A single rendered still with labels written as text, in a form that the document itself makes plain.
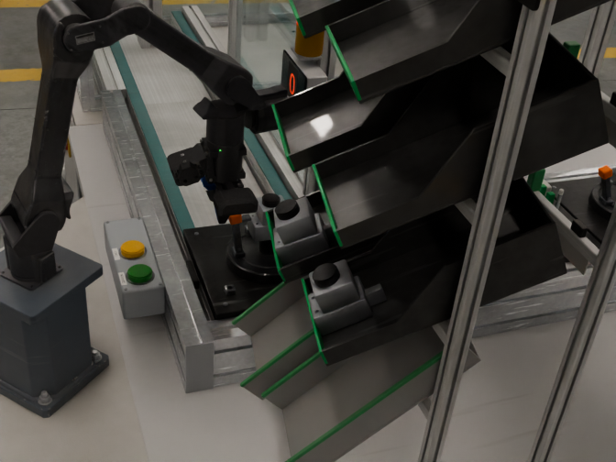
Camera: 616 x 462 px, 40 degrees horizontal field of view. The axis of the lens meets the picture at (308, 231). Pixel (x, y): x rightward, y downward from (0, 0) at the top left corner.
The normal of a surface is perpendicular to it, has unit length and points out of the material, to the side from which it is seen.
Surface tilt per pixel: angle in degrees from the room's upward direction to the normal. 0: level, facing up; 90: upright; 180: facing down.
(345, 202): 25
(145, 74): 0
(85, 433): 0
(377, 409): 90
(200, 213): 0
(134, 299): 90
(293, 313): 45
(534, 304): 90
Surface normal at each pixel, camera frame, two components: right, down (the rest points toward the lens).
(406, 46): -0.34, -0.73
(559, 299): 0.33, 0.56
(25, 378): -0.49, 0.46
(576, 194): 0.08, -0.82
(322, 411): -0.64, -0.56
